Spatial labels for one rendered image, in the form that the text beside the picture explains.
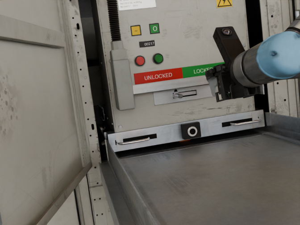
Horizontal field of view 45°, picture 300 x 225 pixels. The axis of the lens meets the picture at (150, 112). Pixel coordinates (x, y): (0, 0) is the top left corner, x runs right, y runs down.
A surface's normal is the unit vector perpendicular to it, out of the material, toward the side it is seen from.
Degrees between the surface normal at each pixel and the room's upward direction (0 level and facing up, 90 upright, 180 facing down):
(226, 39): 51
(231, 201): 0
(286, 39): 81
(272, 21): 90
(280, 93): 90
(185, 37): 90
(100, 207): 90
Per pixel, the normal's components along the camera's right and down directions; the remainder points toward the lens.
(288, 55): 0.19, -0.07
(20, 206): 0.99, -0.11
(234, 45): 0.13, -0.56
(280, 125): -0.97, 0.15
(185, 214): -0.12, -0.99
